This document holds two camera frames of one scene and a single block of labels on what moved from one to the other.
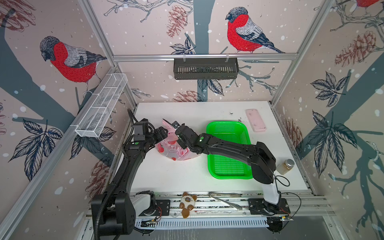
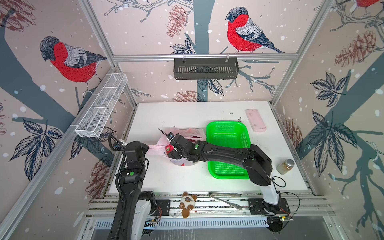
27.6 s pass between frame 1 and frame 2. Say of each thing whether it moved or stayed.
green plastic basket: stayed
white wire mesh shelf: stayed
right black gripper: moved
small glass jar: stayed
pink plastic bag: moved
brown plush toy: stayed
